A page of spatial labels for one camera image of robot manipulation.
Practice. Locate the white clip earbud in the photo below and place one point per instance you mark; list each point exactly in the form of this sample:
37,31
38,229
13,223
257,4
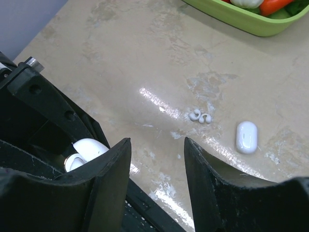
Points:
195,115
205,118

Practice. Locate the white clip earbud left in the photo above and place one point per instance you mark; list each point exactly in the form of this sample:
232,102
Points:
195,115

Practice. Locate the green plastic basket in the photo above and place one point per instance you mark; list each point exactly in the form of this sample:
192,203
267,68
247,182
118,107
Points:
250,20

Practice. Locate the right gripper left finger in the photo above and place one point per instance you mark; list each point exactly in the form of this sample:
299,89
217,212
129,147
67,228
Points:
90,198

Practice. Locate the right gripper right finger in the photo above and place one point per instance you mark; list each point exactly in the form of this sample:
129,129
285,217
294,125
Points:
225,199

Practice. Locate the yellow napa cabbage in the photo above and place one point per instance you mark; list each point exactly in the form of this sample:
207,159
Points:
247,4

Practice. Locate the orange carrot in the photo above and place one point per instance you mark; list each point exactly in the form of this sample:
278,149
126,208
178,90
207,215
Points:
269,7

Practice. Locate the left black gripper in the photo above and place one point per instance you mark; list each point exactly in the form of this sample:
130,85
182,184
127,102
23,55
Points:
37,117

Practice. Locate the white clip earbud right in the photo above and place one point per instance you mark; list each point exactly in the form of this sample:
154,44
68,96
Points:
205,118

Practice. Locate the white gold-rimmed charging case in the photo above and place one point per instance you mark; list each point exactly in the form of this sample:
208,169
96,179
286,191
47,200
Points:
86,150

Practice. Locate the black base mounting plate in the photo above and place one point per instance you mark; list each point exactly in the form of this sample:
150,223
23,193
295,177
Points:
142,214

